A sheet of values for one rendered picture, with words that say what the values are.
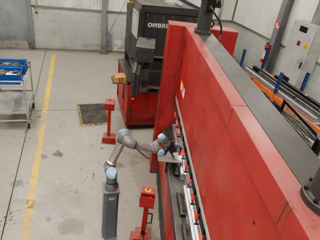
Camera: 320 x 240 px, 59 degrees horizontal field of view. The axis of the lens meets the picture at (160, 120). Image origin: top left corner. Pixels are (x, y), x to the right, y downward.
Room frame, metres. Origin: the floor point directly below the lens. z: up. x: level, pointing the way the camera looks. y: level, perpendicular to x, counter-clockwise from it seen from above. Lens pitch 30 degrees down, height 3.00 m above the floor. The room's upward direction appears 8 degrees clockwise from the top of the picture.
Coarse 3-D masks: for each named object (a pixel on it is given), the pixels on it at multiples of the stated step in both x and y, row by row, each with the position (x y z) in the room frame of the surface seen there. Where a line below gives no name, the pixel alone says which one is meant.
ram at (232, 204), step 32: (192, 64) 2.82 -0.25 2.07; (192, 96) 2.55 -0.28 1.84; (192, 128) 2.31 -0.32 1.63; (224, 128) 1.56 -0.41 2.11; (192, 160) 2.08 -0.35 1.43; (224, 160) 1.42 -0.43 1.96; (224, 192) 1.29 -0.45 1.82; (256, 192) 0.99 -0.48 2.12; (224, 224) 1.17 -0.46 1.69; (256, 224) 0.90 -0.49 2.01
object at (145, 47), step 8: (144, 40) 3.93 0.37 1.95; (152, 40) 3.98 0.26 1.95; (136, 48) 3.60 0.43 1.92; (144, 48) 3.60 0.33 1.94; (152, 48) 3.62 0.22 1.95; (136, 56) 3.59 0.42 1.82; (144, 56) 3.60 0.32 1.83; (152, 56) 3.61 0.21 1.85; (144, 64) 4.00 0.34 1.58; (144, 72) 3.99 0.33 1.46; (144, 80) 3.99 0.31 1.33; (144, 88) 3.99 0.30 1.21
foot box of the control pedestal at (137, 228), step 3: (135, 228) 2.31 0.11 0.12; (138, 228) 2.31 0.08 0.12; (147, 228) 2.33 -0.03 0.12; (132, 231) 2.34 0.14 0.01; (135, 231) 2.26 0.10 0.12; (138, 231) 2.27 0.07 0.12; (147, 231) 2.29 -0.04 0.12; (150, 231) 2.29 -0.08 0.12; (132, 234) 2.30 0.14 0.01; (135, 234) 2.22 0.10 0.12; (138, 234) 2.23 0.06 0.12; (147, 234) 2.25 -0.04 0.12; (132, 237) 2.26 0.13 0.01; (135, 237) 2.18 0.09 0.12; (138, 237) 2.19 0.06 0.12; (141, 237) 2.19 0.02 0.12; (144, 237) 2.20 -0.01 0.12; (147, 237) 2.21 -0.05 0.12
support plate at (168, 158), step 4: (168, 152) 2.73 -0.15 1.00; (160, 156) 2.63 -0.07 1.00; (164, 156) 2.64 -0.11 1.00; (168, 156) 2.65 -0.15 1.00; (172, 156) 2.66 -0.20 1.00; (160, 160) 2.55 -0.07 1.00; (164, 160) 2.56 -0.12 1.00; (168, 160) 2.57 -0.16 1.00; (172, 160) 2.58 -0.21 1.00; (176, 160) 2.59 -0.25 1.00; (180, 160) 2.61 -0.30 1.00
